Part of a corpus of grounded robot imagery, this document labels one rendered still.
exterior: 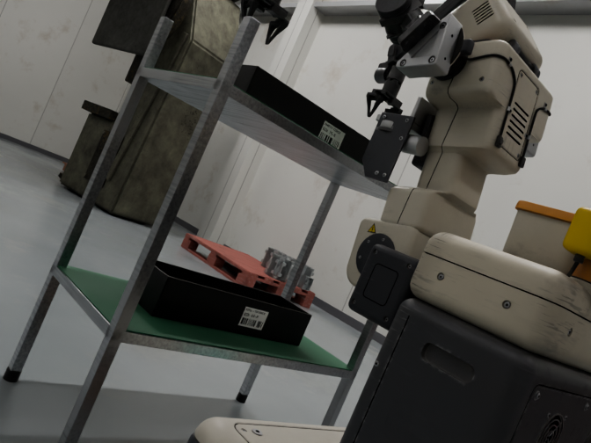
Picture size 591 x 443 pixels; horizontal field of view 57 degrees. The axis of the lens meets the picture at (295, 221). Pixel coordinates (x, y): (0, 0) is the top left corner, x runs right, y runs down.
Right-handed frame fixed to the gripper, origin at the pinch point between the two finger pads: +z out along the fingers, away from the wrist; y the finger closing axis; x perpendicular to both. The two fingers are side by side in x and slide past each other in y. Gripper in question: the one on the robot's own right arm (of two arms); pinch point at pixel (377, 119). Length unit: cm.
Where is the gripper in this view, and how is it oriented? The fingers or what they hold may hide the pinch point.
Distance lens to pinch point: 193.1
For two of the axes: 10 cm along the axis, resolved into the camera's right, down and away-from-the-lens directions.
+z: -4.0, 9.2, -0.1
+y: -6.9, -3.1, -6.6
